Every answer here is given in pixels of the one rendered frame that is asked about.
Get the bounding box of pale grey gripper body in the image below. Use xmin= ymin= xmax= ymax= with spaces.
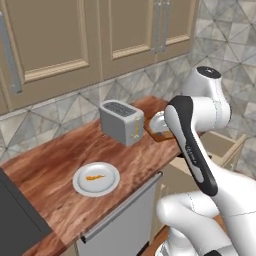
xmin=148 ymin=110 xmax=174 ymax=135

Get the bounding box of brown wooden cutting board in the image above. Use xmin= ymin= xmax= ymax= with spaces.
xmin=145 ymin=129 xmax=178 ymax=143

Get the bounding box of open beige drawer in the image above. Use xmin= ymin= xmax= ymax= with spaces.
xmin=181 ymin=130 xmax=248 ymax=178

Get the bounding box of orange piece of meat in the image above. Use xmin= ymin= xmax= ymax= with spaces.
xmin=85 ymin=174 xmax=106 ymax=182

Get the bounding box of white round plate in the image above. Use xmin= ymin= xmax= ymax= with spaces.
xmin=72 ymin=161 xmax=121 ymax=198

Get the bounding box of grey toaster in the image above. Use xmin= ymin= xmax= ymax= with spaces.
xmin=98 ymin=99 xmax=145 ymax=148

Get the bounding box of beige lower cabinet front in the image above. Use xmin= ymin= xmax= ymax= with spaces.
xmin=150 ymin=159 xmax=202 ymax=246

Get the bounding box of narrow beige cupboard door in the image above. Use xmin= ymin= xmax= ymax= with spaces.
xmin=155 ymin=0 xmax=200 ymax=63

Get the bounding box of grey dishwasher front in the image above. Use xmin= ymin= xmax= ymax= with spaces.
xmin=76 ymin=176 xmax=160 ymax=256

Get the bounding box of wide beige cupboard door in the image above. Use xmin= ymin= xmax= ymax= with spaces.
xmin=0 ymin=0 xmax=102 ymax=112

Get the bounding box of black hob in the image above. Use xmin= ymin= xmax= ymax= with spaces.
xmin=0 ymin=167 xmax=53 ymax=256

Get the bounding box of grey dishwasher handle bar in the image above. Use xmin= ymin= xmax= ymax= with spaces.
xmin=80 ymin=171 xmax=164 ymax=245

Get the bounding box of long grey cupboard handle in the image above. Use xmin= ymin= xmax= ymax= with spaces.
xmin=0 ymin=11 xmax=23 ymax=95

